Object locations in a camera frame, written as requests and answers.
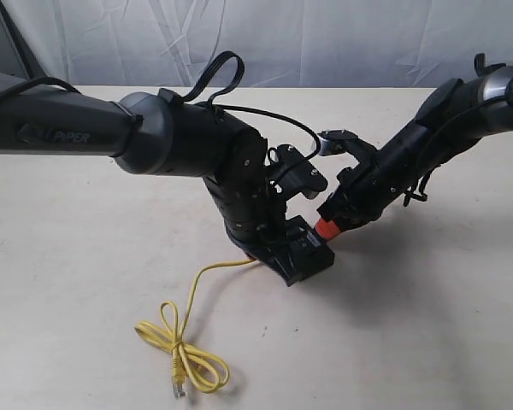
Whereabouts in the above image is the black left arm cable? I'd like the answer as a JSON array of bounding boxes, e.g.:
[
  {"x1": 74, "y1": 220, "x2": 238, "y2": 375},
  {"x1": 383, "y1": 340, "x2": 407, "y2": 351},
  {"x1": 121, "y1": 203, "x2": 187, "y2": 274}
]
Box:
[{"x1": 0, "y1": 50, "x2": 321, "y2": 163}]

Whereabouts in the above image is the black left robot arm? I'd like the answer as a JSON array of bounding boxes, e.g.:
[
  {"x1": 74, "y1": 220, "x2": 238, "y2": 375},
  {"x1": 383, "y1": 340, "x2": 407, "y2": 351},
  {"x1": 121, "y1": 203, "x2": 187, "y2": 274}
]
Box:
[{"x1": 0, "y1": 73, "x2": 307, "y2": 284}]

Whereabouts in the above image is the black network switch box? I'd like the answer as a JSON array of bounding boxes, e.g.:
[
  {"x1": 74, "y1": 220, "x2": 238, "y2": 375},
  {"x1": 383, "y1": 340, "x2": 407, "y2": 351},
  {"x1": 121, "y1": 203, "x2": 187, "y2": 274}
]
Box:
[{"x1": 286, "y1": 216, "x2": 334, "y2": 286}]

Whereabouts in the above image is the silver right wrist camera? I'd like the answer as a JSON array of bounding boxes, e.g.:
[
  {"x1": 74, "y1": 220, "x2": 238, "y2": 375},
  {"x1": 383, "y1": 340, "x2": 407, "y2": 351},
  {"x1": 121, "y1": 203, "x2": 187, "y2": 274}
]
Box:
[{"x1": 317, "y1": 129, "x2": 358, "y2": 156}]

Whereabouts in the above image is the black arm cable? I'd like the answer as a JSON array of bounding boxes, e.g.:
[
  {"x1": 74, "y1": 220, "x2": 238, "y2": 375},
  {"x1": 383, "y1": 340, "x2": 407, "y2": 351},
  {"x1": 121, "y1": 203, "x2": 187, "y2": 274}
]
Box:
[
  {"x1": 0, "y1": 50, "x2": 321, "y2": 163},
  {"x1": 404, "y1": 72, "x2": 513, "y2": 208}
]

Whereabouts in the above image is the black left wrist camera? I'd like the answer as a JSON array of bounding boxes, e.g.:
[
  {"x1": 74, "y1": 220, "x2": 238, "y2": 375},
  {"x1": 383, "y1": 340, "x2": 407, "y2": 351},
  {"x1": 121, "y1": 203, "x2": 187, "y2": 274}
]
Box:
[{"x1": 266, "y1": 144, "x2": 328, "y2": 201}]

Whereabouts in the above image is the yellow ethernet cable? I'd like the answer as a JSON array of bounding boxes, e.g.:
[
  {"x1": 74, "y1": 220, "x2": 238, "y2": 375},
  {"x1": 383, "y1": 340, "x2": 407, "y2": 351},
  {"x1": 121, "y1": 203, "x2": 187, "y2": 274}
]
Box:
[{"x1": 134, "y1": 258, "x2": 257, "y2": 401}]

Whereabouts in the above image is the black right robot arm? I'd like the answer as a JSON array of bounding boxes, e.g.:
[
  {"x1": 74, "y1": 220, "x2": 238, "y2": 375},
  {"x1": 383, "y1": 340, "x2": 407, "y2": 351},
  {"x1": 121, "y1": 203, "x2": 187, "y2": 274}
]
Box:
[{"x1": 315, "y1": 54, "x2": 513, "y2": 240}]

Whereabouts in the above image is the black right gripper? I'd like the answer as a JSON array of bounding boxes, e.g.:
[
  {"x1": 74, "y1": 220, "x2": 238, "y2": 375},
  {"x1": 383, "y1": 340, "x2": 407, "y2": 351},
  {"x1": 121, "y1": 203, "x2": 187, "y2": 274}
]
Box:
[{"x1": 315, "y1": 150, "x2": 410, "y2": 242}]

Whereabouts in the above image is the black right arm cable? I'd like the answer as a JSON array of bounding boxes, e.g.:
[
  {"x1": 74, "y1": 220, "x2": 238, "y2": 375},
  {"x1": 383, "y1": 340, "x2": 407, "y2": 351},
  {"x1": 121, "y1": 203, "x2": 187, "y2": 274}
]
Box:
[{"x1": 404, "y1": 72, "x2": 513, "y2": 208}]

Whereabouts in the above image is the white backdrop curtain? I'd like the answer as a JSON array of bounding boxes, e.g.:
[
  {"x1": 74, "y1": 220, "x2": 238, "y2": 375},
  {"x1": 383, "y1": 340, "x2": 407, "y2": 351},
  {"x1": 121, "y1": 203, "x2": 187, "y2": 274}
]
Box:
[{"x1": 0, "y1": 0, "x2": 513, "y2": 87}]

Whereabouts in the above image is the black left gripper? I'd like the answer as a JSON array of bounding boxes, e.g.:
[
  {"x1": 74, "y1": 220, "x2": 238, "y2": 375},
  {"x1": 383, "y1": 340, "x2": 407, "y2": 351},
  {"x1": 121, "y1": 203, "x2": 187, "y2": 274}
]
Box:
[{"x1": 226, "y1": 185, "x2": 304, "y2": 285}]

